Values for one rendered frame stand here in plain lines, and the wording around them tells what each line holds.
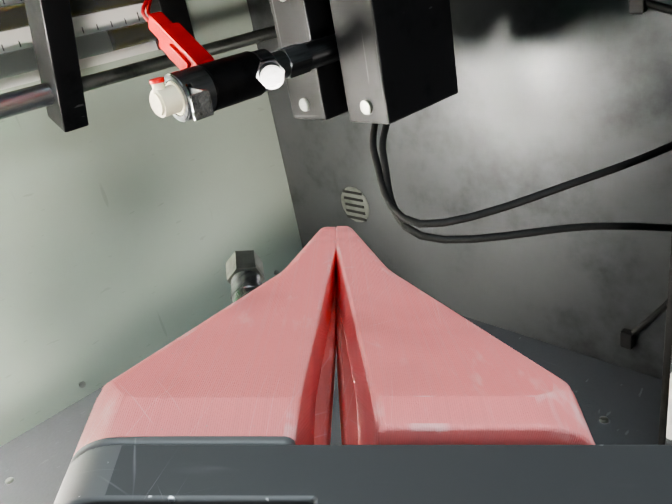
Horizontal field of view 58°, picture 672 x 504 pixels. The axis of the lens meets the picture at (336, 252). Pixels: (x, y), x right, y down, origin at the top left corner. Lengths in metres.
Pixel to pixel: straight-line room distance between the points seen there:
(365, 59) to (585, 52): 0.17
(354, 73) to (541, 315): 0.31
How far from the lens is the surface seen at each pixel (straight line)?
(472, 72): 0.55
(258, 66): 0.39
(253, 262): 0.36
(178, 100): 0.36
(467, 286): 0.64
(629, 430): 0.54
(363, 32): 0.41
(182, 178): 0.70
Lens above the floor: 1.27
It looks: 35 degrees down
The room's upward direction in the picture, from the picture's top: 121 degrees counter-clockwise
